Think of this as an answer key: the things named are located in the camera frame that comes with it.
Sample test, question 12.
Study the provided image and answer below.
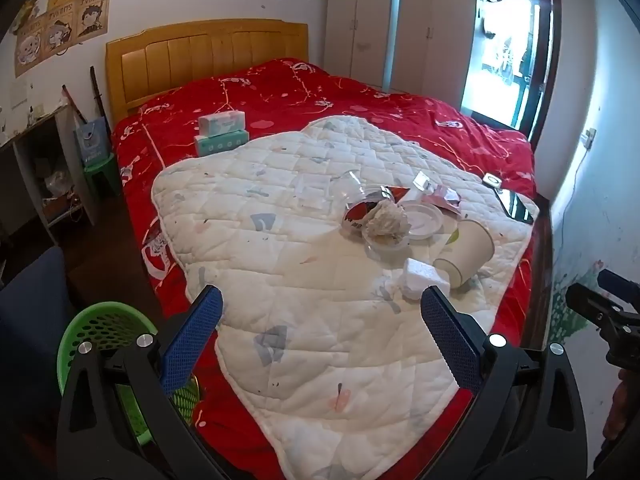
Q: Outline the person's right hand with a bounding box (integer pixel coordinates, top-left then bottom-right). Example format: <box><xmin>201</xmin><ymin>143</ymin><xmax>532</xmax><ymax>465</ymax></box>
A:
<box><xmin>602</xmin><ymin>367</ymin><xmax>632</xmax><ymax>442</ymax></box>

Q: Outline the red printed bedspread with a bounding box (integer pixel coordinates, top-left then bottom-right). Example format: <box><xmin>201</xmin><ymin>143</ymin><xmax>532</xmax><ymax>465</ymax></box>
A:
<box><xmin>111</xmin><ymin>58</ymin><xmax>541</xmax><ymax>480</ymax></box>

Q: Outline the round clear plastic container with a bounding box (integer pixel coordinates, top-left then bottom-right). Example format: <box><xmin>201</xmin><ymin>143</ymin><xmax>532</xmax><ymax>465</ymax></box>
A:
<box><xmin>362</xmin><ymin>232</ymin><xmax>411</xmax><ymax>262</ymax></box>

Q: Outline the white teal tissue pack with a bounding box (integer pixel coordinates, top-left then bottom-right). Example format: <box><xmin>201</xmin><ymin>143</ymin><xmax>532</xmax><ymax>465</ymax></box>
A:
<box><xmin>198</xmin><ymin>111</ymin><xmax>245</xmax><ymax>137</ymax></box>

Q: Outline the red silver snack wrapper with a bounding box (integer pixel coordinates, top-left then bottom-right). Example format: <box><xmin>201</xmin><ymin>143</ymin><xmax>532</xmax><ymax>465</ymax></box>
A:
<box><xmin>342</xmin><ymin>185</ymin><xmax>412</xmax><ymax>231</ymax></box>

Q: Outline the light blue gift bag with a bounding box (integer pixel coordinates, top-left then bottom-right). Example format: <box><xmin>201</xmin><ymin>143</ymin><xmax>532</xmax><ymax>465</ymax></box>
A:
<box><xmin>75</xmin><ymin>119</ymin><xmax>112</xmax><ymax>163</ymax></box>

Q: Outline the white foam block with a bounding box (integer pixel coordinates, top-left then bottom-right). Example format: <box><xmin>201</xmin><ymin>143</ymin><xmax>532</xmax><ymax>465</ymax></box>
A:
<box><xmin>402</xmin><ymin>258</ymin><xmax>453</xmax><ymax>301</ymax></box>

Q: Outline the clear plastic bag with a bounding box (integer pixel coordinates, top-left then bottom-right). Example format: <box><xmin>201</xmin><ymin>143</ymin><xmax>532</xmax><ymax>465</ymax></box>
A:
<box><xmin>47</xmin><ymin>170</ymin><xmax>76</xmax><ymax>198</ymax></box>

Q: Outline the white tissue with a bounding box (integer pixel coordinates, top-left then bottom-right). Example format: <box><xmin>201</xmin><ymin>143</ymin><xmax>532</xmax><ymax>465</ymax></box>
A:
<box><xmin>361</xmin><ymin>200</ymin><xmax>412</xmax><ymax>241</ymax></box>

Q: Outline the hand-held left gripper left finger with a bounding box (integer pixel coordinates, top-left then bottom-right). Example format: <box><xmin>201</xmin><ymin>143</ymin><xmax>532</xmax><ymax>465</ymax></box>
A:
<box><xmin>56</xmin><ymin>284</ymin><xmax>224</xmax><ymax>480</ymax></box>

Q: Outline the green plastic stool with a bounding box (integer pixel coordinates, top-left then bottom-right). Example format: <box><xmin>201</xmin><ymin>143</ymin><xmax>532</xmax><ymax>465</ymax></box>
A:
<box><xmin>82</xmin><ymin>152</ymin><xmax>121</xmax><ymax>198</ymax></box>

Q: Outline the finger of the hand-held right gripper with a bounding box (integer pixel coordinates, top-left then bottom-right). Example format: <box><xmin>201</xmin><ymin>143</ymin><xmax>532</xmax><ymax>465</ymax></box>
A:
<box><xmin>597</xmin><ymin>269</ymin><xmax>640</xmax><ymax>311</ymax></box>
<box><xmin>565</xmin><ymin>282</ymin><xmax>640</xmax><ymax>333</ymax></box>

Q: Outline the green plastic basket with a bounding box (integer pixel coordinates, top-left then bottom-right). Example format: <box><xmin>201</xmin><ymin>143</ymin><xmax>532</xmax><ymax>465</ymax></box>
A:
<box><xmin>56</xmin><ymin>301</ymin><xmax>201</xmax><ymax>448</ymax></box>

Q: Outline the clear plastic lid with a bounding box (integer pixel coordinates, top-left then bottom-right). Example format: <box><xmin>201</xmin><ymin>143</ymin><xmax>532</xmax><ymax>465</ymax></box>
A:
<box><xmin>400</xmin><ymin>201</ymin><xmax>445</xmax><ymax>241</ymax></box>

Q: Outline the white desk with shelves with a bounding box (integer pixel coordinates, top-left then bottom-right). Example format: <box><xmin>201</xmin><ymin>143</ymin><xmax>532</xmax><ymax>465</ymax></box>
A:
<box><xmin>0</xmin><ymin>105</ymin><xmax>98</xmax><ymax>233</ymax></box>

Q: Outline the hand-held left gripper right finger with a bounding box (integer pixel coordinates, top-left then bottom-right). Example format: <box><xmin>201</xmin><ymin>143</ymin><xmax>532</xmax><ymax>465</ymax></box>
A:
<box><xmin>420</xmin><ymin>285</ymin><xmax>588</xmax><ymax>480</ymax></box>

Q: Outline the green flower wall sticker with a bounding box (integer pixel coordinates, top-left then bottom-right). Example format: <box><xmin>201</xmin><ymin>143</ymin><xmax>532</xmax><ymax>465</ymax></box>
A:
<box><xmin>552</xmin><ymin>260</ymin><xmax>601</xmax><ymax>343</ymax></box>

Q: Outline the black smartphone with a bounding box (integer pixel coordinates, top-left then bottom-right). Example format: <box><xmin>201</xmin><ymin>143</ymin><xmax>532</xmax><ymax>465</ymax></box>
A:
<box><xmin>496</xmin><ymin>189</ymin><xmax>535</xmax><ymax>224</ymax></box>

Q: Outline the white wardrobe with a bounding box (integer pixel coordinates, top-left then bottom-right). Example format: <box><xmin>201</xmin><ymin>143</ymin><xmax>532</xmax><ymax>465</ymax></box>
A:
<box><xmin>324</xmin><ymin>0</ymin><xmax>402</xmax><ymax>92</ymax></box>
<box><xmin>392</xmin><ymin>0</ymin><xmax>481</xmax><ymax>106</ymax></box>

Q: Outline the wooden bed headboard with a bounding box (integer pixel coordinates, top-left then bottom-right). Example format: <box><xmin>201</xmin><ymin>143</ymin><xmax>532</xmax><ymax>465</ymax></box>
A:
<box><xmin>105</xmin><ymin>19</ymin><xmax>310</xmax><ymax>123</ymax></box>

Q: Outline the white paper cup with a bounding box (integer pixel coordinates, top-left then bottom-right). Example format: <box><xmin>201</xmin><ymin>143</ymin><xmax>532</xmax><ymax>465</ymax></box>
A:
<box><xmin>433</xmin><ymin>219</ymin><xmax>496</xmax><ymax>288</ymax></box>

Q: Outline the dark blue chair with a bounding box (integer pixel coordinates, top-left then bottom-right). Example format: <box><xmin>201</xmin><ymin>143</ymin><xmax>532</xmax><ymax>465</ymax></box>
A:
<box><xmin>0</xmin><ymin>246</ymin><xmax>71</xmax><ymax>366</ymax></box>

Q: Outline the white quilted mat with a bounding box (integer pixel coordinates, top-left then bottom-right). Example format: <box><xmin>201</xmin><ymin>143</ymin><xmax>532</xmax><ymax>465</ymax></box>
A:
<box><xmin>151</xmin><ymin>116</ymin><xmax>541</xmax><ymax>480</ymax></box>

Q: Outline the dark long stick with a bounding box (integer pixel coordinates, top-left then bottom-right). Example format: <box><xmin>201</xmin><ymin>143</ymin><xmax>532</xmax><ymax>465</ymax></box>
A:
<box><xmin>90</xmin><ymin>66</ymin><xmax>108</xmax><ymax>121</ymax></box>

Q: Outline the dark wooden door frame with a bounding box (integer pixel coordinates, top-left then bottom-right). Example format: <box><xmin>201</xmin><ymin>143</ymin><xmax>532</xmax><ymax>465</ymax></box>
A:
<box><xmin>457</xmin><ymin>0</ymin><xmax>561</xmax><ymax>148</ymax></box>

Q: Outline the red long stick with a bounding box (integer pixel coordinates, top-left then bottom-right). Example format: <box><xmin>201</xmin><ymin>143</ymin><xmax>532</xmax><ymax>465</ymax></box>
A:
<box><xmin>62</xmin><ymin>85</ymin><xmax>84</xmax><ymax>124</ymax></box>

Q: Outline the clear plastic cup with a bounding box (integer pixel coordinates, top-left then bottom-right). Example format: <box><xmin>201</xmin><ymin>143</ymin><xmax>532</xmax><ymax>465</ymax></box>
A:
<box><xmin>332</xmin><ymin>170</ymin><xmax>386</xmax><ymax>211</ymax></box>

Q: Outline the pink silver foil wrapper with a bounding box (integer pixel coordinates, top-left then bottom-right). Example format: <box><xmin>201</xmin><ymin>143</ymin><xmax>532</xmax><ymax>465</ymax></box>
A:
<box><xmin>422</xmin><ymin>183</ymin><xmax>463</xmax><ymax>216</ymax></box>

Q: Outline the brown cartoon wall poster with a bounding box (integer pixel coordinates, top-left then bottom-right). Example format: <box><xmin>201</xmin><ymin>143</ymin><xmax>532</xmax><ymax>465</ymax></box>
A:
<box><xmin>14</xmin><ymin>19</ymin><xmax>50</xmax><ymax>79</ymax></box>
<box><xmin>77</xmin><ymin>0</ymin><xmax>112</xmax><ymax>38</ymax></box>
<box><xmin>46</xmin><ymin>7</ymin><xmax>80</xmax><ymax>55</ymax></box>

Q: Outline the teal dotted tissue pack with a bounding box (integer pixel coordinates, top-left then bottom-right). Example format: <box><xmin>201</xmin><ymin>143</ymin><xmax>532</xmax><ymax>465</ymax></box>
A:
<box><xmin>193</xmin><ymin>129</ymin><xmax>250</xmax><ymax>157</ymax></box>

